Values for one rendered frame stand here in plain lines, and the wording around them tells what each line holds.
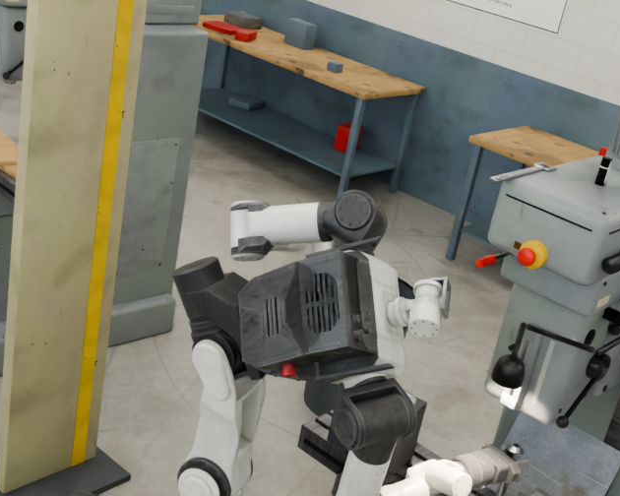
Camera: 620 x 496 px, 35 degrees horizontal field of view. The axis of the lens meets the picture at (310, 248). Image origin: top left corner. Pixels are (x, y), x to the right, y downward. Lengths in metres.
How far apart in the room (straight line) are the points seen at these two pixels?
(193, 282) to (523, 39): 5.23
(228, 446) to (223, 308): 0.36
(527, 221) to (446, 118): 5.43
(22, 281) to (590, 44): 4.57
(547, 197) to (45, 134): 1.76
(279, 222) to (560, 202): 0.61
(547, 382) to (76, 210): 1.80
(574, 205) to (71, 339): 2.17
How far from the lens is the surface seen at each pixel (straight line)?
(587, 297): 2.20
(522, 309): 2.33
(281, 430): 4.49
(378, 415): 2.00
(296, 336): 1.97
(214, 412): 2.29
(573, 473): 2.89
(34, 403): 3.76
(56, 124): 3.28
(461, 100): 7.44
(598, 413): 2.86
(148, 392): 4.61
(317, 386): 4.58
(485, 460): 2.47
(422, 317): 2.01
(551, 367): 2.33
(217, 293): 2.18
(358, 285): 1.98
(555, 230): 2.09
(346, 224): 2.06
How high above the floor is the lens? 2.49
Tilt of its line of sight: 23 degrees down
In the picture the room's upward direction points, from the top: 11 degrees clockwise
